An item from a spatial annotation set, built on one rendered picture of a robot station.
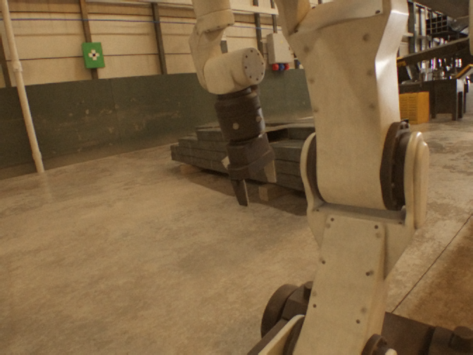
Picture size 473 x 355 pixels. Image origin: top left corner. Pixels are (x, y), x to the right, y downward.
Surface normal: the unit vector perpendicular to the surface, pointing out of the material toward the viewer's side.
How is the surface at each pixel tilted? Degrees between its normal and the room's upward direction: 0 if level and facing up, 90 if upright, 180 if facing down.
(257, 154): 90
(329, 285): 60
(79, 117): 90
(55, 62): 90
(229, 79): 101
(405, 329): 0
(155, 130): 90
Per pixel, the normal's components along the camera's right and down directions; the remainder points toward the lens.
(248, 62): 0.74, 0.07
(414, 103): -0.83, 0.23
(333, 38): -0.63, 0.42
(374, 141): -0.66, 0.20
